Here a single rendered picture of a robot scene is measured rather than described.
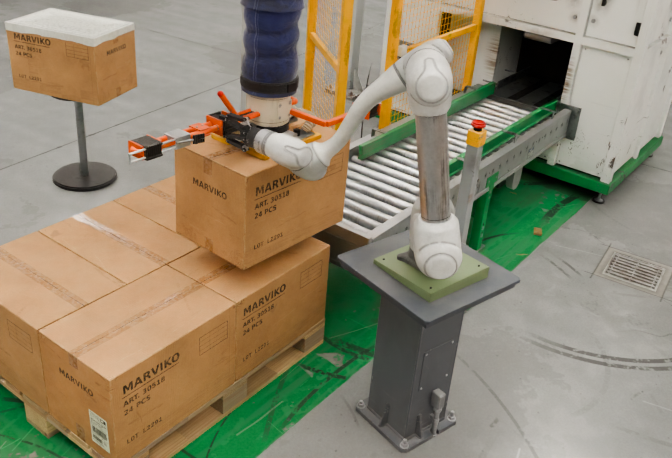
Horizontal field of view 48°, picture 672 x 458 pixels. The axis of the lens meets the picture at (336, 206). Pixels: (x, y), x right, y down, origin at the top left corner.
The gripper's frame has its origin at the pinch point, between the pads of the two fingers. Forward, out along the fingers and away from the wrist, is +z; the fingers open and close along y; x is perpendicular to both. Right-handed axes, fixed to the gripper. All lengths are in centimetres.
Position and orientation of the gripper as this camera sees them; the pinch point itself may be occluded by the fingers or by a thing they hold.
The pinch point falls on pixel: (219, 124)
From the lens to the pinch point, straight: 283.7
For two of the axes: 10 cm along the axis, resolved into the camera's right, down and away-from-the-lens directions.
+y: -0.7, 8.8, 4.7
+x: 6.1, -3.4, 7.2
